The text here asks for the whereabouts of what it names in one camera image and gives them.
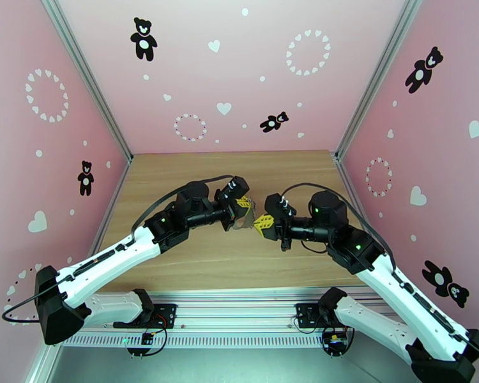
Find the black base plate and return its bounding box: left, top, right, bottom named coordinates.
left=295, top=303, right=361, bottom=329
left=112, top=303, right=178, bottom=329

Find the aluminium front rail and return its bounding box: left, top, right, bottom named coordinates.
left=75, top=288, right=408, bottom=337

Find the perforated metal strip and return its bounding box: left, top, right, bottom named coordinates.
left=63, top=333, right=332, bottom=349

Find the thin black base wire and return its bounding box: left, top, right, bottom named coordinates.
left=128, top=315, right=169, bottom=359
left=321, top=310, right=362, bottom=359

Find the silver chain necklace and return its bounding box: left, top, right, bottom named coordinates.
left=232, top=199, right=264, bottom=233

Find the right black wrist camera box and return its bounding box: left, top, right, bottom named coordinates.
left=264, top=193, right=298, bottom=220

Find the aluminium corner post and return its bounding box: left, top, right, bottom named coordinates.
left=38, top=0, right=135, bottom=163
left=334, top=0, right=429, bottom=161

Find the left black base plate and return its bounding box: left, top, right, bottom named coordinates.
left=112, top=303, right=178, bottom=329

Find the power connector with yellow plug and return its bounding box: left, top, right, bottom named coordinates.
left=323, top=329, right=350, bottom=357

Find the grey metal sheet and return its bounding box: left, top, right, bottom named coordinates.
left=47, top=334, right=436, bottom=383

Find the left black wrist camera box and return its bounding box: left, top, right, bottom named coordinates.
left=217, top=176, right=251, bottom=204

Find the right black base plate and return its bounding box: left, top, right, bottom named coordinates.
left=295, top=303, right=361, bottom=329

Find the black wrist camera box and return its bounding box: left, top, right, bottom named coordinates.
left=217, top=176, right=251, bottom=204
left=264, top=193, right=298, bottom=220

